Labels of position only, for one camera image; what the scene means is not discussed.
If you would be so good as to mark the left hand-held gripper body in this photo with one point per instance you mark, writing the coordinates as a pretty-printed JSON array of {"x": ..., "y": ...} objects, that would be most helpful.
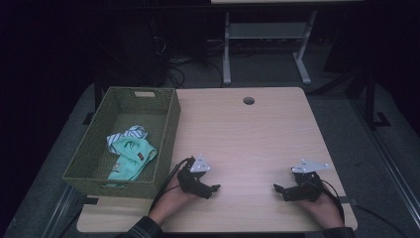
[{"x": 193, "y": 180}]

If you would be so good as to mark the aluminium rail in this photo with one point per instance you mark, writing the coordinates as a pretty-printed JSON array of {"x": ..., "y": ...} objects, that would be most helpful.
[
  {"x": 393, "y": 172},
  {"x": 61, "y": 211}
]

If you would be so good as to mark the green woven basket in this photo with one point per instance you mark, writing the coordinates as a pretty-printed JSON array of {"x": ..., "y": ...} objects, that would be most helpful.
[{"x": 145, "y": 110}]

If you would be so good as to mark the white metal-frame table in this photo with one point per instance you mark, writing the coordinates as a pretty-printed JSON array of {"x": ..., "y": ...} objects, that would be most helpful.
[{"x": 265, "y": 30}]

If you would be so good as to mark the black tape strip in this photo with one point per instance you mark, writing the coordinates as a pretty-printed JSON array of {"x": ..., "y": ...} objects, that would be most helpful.
[{"x": 89, "y": 200}]

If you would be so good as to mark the teal cloth bag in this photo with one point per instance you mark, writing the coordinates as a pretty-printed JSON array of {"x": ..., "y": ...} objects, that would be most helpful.
[{"x": 132, "y": 157}]

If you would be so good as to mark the grey tape strip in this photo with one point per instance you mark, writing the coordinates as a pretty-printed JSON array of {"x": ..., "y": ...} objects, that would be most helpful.
[{"x": 346, "y": 200}]

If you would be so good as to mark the person's right hand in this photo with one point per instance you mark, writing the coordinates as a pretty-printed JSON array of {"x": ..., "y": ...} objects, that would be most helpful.
[{"x": 322, "y": 210}]

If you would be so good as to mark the person's left hand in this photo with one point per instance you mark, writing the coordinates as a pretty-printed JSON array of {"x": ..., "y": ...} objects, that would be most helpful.
[{"x": 171, "y": 201}]

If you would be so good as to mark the black metal stand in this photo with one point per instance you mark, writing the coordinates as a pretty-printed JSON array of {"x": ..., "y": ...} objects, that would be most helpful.
[{"x": 370, "y": 99}]

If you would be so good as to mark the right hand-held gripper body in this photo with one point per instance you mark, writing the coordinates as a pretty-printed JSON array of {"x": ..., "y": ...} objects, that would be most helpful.
[{"x": 308, "y": 186}]

